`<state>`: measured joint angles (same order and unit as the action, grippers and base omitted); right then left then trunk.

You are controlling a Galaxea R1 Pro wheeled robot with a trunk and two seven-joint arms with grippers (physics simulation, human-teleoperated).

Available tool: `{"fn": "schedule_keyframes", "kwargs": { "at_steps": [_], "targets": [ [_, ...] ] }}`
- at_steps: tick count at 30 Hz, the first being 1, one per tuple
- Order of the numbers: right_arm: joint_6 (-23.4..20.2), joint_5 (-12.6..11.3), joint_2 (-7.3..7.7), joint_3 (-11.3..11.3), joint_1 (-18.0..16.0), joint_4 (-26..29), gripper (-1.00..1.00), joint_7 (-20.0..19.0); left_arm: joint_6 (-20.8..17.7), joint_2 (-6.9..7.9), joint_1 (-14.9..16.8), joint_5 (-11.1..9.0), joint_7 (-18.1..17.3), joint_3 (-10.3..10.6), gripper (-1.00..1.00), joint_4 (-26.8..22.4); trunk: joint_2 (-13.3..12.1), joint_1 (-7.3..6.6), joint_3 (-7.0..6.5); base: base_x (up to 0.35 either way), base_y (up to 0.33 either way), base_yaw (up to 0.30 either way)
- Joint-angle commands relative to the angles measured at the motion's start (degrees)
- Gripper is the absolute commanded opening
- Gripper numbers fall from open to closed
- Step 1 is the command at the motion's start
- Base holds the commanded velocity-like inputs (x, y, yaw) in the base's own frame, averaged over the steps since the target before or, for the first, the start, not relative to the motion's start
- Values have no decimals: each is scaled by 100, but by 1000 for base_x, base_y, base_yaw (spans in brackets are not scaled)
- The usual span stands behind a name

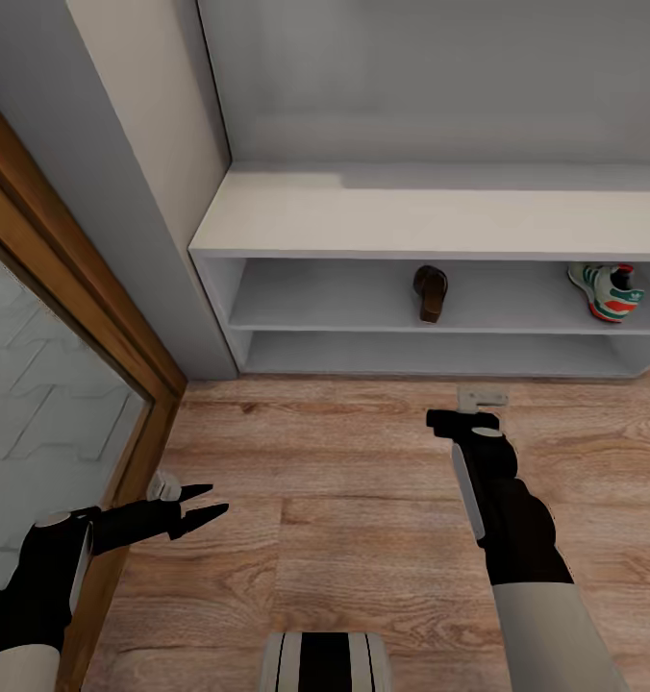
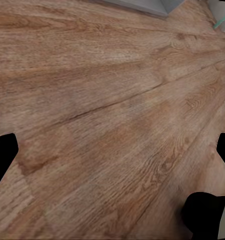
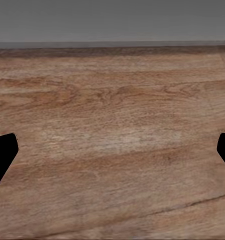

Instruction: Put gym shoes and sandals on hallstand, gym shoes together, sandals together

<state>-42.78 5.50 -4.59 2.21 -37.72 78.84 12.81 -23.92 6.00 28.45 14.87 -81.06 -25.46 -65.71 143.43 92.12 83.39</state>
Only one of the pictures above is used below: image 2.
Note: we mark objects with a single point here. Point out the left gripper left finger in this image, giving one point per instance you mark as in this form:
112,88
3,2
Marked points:
8,150

